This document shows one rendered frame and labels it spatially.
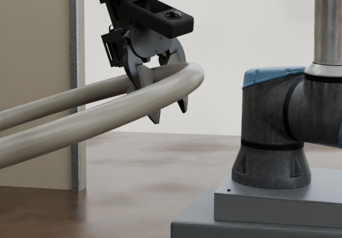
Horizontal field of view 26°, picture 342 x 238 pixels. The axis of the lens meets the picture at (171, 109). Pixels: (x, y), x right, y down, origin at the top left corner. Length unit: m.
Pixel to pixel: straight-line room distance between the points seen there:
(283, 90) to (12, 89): 4.71
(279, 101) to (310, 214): 0.26
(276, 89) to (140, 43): 0.66
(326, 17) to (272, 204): 0.42
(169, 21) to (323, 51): 0.64
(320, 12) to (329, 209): 0.42
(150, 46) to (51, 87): 5.01
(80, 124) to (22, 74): 5.44
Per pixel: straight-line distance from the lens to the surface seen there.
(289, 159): 1.72
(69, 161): 6.11
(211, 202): 1.85
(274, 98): 1.68
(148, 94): 0.80
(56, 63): 6.06
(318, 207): 1.64
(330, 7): 1.59
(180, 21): 1.03
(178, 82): 0.85
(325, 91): 1.59
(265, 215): 1.66
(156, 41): 1.10
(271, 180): 1.71
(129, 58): 1.08
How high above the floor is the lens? 1.26
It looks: 6 degrees down
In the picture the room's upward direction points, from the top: straight up
